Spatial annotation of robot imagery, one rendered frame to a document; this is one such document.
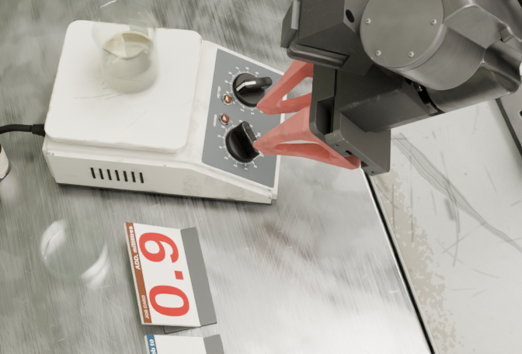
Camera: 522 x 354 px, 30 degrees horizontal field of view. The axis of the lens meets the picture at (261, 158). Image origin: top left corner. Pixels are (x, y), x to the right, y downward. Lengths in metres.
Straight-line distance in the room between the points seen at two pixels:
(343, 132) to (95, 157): 0.25
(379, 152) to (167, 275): 0.23
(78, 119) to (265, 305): 0.22
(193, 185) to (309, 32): 0.27
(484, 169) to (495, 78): 0.28
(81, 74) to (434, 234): 0.34
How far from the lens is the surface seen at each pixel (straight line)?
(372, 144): 0.69
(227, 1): 0.99
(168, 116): 0.82
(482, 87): 0.65
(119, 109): 0.82
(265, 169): 0.85
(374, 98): 0.65
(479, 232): 0.89
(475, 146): 0.93
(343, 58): 0.64
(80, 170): 0.85
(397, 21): 0.59
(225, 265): 0.85
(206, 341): 0.82
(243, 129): 0.83
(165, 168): 0.82
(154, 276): 0.82
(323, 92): 0.69
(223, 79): 0.86
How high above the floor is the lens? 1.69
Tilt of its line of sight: 62 degrees down
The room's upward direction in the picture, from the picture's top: 3 degrees clockwise
